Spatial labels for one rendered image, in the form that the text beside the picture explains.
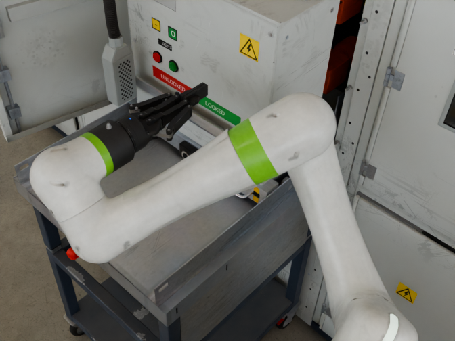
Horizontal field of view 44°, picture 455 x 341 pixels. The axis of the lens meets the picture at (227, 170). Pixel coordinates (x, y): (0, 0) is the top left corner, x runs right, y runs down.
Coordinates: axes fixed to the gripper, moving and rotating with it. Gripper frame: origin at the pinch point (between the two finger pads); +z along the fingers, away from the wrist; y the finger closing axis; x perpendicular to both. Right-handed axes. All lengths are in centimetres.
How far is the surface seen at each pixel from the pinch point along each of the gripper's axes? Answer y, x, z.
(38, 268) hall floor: -78, -123, -16
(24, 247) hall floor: -92, -123, -14
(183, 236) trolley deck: 3.6, -38.3, -7.9
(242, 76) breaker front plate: 1.9, -0.9, 13.6
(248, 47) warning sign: 3.1, 7.6, 13.6
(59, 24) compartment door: -57, -8, 4
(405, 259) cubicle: 45, -55, 40
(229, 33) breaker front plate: -2.4, 8.6, 13.6
